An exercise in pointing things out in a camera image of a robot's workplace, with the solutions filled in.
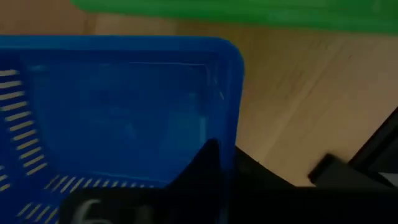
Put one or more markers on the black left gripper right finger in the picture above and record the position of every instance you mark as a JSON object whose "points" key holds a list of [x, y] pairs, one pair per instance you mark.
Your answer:
{"points": [[252, 174]]}

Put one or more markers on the green plastic basket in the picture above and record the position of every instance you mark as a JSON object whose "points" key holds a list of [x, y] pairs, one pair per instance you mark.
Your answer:
{"points": [[248, 14]]}

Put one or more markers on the blue plastic basket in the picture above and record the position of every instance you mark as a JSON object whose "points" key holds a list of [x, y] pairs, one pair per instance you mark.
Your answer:
{"points": [[124, 109]]}

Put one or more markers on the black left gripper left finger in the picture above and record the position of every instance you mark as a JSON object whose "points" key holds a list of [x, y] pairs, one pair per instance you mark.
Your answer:
{"points": [[208, 168]]}

